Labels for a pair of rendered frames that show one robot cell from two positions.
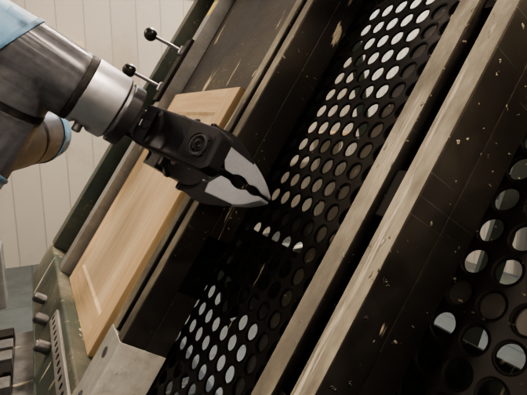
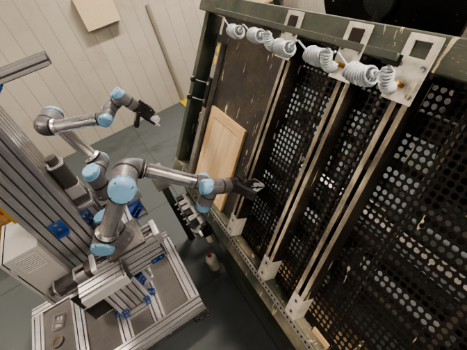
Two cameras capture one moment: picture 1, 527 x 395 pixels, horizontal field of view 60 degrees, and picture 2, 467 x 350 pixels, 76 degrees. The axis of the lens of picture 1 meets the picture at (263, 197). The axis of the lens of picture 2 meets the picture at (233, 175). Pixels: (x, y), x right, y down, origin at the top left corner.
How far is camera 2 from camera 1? 115 cm
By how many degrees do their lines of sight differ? 32
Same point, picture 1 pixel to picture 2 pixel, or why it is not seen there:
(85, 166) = (136, 64)
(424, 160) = (292, 210)
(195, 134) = (249, 194)
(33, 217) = not seen: hidden behind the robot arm
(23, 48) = (213, 191)
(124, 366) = (238, 222)
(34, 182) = (115, 82)
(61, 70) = (220, 190)
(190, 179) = not seen: hidden behind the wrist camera
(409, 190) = (290, 214)
